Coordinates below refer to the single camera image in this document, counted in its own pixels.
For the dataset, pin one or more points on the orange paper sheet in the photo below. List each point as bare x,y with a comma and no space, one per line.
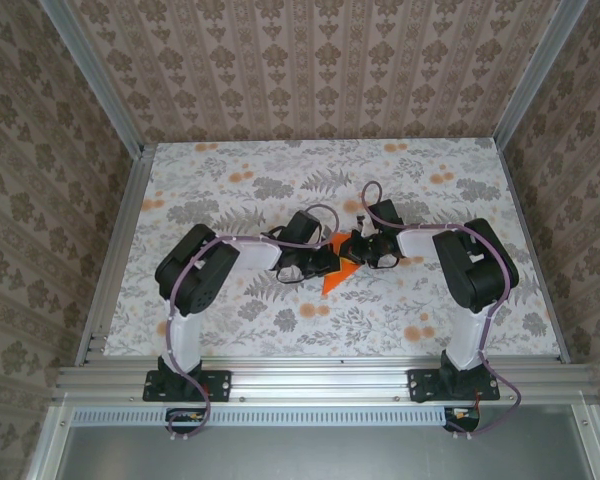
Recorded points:
336,282

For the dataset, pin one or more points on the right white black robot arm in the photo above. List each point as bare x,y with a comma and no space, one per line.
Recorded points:
415,242

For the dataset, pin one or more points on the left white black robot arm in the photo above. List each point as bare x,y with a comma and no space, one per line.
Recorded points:
255,255

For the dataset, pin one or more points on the grey sheet metal panel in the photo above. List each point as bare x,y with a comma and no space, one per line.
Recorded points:
320,455

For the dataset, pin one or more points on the floral patterned table cover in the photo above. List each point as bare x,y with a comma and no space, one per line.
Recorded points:
230,170

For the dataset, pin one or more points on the black connector board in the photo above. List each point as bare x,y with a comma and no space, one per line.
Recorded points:
460,415
180,415

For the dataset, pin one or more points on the aluminium frame cross rail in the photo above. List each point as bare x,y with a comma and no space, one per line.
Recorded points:
320,382

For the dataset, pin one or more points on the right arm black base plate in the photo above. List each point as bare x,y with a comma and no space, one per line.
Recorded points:
420,386

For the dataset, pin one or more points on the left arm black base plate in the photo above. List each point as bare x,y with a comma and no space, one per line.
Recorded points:
220,386

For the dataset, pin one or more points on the aluminium table side rail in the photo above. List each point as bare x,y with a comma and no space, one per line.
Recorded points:
125,235

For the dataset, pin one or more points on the aluminium frame post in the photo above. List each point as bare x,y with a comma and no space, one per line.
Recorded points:
92,75
536,75

